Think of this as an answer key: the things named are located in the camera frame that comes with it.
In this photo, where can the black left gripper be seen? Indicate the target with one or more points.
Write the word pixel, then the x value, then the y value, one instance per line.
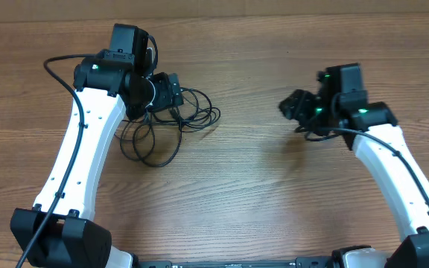
pixel 171 92

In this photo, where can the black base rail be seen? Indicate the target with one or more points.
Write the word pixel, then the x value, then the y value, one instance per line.
pixel 229 263

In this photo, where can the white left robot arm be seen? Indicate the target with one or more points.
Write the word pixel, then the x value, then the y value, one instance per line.
pixel 116 83

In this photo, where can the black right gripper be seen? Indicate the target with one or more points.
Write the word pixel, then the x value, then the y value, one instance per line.
pixel 293 105

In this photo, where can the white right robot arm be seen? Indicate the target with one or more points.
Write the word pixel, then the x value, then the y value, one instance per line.
pixel 341 108

